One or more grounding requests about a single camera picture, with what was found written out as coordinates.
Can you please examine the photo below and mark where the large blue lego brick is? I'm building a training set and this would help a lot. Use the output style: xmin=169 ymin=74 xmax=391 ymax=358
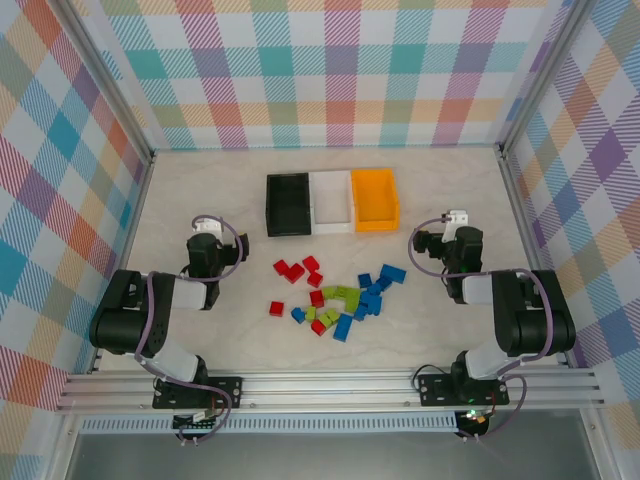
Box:
xmin=379 ymin=263 xmax=408 ymax=285
xmin=333 ymin=314 xmax=355 ymax=344

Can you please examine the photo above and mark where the black plastic bin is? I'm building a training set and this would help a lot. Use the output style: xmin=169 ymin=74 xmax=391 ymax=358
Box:
xmin=265 ymin=172 xmax=312 ymax=238

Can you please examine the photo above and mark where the orange plastic bin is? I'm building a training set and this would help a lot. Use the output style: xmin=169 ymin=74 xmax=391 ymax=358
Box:
xmin=349 ymin=168 xmax=401 ymax=235

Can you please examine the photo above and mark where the white plastic bin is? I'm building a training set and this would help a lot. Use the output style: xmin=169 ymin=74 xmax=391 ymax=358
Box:
xmin=307 ymin=169 xmax=356 ymax=236

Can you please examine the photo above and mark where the left controller board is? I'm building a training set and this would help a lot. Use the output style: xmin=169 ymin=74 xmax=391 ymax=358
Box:
xmin=172 ymin=408 xmax=224 ymax=432

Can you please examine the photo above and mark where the controller board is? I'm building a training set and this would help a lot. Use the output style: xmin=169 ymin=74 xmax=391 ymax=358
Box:
xmin=172 ymin=408 xmax=224 ymax=432
xmin=457 ymin=407 xmax=494 ymax=437

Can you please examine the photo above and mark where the right controller board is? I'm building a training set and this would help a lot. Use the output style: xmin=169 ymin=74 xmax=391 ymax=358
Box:
xmin=457 ymin=407 xmax=494 ymax=437

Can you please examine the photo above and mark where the grey metal panel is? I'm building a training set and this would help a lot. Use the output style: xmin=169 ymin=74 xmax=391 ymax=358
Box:
xmin=64 ymin=432 xmax=601 ymax=480

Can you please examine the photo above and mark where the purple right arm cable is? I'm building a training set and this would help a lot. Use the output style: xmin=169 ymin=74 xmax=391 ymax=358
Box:
xmin=408 ymin=215 xmax=555 ymax=444

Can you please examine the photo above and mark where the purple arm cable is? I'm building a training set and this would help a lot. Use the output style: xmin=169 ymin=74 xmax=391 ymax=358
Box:
xmin=133 ymin=214 xmax=251 ymax=446
xmin=408 ymin=215 xmax=555 ymax=444

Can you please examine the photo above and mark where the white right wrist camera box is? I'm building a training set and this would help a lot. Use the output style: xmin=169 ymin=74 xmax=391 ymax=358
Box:
xmin=442 ymin=209 xmax=472 ymax=246

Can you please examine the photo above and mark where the aluminium right side rail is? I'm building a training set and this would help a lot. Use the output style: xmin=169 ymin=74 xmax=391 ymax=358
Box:
xmin=498 ymin=143 xmax=574 ymax=369

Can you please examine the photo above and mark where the aluminium rail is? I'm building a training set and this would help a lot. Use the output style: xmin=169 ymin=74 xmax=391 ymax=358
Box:
xmin=87 ymin=149 xmax=157 ymax=376
xmin=498 ymin=143 xmax=574 ymax=369
xmin=54 ymin=366 xmax=609 ymax=414

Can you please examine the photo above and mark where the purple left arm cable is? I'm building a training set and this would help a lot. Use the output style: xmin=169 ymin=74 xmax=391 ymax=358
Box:
xmin=133 ymin=214 xmax=251 ymax=446

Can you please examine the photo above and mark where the aluminium left side rail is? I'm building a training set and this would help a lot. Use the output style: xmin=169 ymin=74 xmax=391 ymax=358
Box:
xmin=87 ymin=149 xmax=157 ymax=376

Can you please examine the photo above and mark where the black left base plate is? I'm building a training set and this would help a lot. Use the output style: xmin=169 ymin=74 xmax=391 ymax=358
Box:
xmin=152 ymin=375 xmax=244 ymax=410

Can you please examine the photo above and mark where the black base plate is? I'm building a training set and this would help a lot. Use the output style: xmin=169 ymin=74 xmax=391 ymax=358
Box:
xmin=417 ymin=372 xmax=511 ymax=407
xmin=152 ymin=375 xmax=244 ymax=410

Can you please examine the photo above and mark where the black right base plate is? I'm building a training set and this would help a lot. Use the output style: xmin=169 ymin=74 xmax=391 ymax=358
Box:
xmin=417 ymin=372 xmax=511 ymax=407

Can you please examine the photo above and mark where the aluminium front rail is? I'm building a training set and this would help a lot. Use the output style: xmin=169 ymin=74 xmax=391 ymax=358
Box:
xmin=54 ymin=366 xmax=609 ymax=414

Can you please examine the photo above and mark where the aluminium right frame post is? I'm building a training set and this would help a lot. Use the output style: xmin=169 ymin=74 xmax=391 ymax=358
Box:
xmin=499 ymin=0 xmax=596 ymax=156

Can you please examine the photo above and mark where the aluminium frame post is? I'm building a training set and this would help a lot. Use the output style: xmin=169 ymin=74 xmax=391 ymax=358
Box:
xmin=499 ymin=0 xmax=596 ymax=156
xmin=57 ymin=0 xmax=155 ymax=166

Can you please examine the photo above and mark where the white slotted cable duct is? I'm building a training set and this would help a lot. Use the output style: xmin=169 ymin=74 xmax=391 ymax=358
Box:
xmin=79 ymin=417 xmax=459 ymax=434

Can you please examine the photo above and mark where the aluminium left frame post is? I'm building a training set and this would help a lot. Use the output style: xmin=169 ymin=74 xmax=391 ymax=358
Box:
xmin=57 ymin=0 xmax=155 ymax=166

